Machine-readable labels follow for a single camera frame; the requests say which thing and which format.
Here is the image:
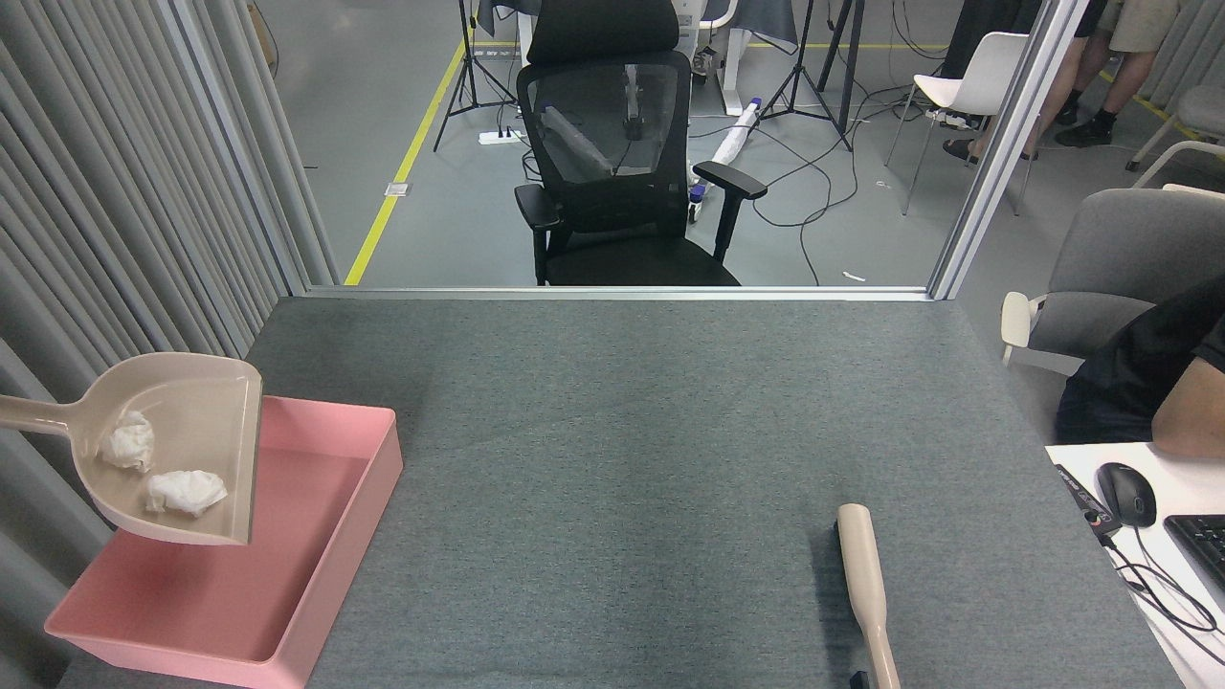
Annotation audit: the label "beige hand brush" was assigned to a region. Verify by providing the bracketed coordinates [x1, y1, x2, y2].
[837, 504, 902, 689]

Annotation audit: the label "black mesh office chair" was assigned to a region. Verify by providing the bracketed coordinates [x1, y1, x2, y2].
[514, 0, 768, 286]

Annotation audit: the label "black computer mouse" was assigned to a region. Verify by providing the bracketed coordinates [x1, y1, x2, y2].
[1097, 462, 1158, 528]

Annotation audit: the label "grey chair with white frame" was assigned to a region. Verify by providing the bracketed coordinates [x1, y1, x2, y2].
[1126, 84, 1225, 188]

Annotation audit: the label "grey pleated curtain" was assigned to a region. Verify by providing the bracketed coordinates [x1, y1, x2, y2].
[0, 0, 307, 689]

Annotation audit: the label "white stand leg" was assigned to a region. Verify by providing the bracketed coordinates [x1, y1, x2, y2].
[716, 27, 749, 118]

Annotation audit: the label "pink plastic bin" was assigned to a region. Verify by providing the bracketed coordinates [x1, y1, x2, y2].
[44, 396, 404, 688]

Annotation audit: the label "beige plastic dustpan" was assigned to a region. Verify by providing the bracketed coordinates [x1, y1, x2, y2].
[0, 352, 263, 546]

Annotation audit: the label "small white paper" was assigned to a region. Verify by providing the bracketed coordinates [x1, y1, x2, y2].
[100, 411, 156, 475]

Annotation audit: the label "black tripod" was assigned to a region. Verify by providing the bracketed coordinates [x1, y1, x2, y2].
[433, 0, 518, 152]
[761, 0, 867, 152]

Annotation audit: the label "large white paper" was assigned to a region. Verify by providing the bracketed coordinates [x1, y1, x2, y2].
[145, 469, 229, 519]

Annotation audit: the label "black floor cable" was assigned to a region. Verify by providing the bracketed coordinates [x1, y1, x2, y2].
[689, 57, 948, 286]

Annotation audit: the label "seated person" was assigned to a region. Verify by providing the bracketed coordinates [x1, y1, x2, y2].
[1056, 275, 1225, 457]

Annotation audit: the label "black keyboard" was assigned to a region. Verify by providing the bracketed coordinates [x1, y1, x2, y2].
[1164, 514, 1225, 592]

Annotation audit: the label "white plastic chair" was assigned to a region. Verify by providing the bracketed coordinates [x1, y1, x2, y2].
[885, 32, 1044, 216]

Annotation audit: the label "black device with red button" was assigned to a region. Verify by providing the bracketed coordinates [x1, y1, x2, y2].
[1055, 464, 1123, 537]

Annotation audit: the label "grey upholstered armchair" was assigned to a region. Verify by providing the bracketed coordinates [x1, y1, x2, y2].
[1001, 184, 1225, 376]

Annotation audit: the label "silver frame post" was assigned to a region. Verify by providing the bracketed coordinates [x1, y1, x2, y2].
[158, 0, 341, 293]
[928, 0, 1092, 300]

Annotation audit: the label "black desk cables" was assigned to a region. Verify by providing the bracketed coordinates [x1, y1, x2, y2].
[1101, 526, 1225, 637]

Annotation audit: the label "white roll with blue ends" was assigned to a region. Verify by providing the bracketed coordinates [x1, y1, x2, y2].
[687, 96, 764, 223]

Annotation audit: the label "silver frame rail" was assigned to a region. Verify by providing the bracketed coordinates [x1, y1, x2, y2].
[306, 284, 934, 302]

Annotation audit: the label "standing person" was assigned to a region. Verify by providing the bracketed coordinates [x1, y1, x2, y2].
[1048, 0, 1188, 149]

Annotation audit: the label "white desk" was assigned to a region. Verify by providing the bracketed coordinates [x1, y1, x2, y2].
[1045, 440, 1225, 689]

